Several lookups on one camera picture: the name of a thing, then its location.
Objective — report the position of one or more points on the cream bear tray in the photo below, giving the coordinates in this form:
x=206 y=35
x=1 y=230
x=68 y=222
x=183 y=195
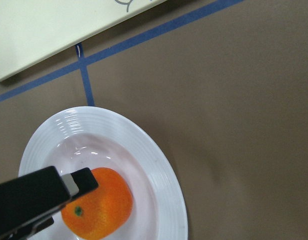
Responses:
x=34 y=30

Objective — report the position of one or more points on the white round plate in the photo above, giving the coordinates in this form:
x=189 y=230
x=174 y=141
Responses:
x=94 y=137

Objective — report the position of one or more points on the orange fruit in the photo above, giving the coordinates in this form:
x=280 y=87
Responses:
x=99 y=213

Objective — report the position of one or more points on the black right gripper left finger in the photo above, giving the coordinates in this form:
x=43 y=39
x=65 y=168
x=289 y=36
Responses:
x=27 y=203

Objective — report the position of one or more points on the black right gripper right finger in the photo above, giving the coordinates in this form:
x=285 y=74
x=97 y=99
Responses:
x=85 y=182

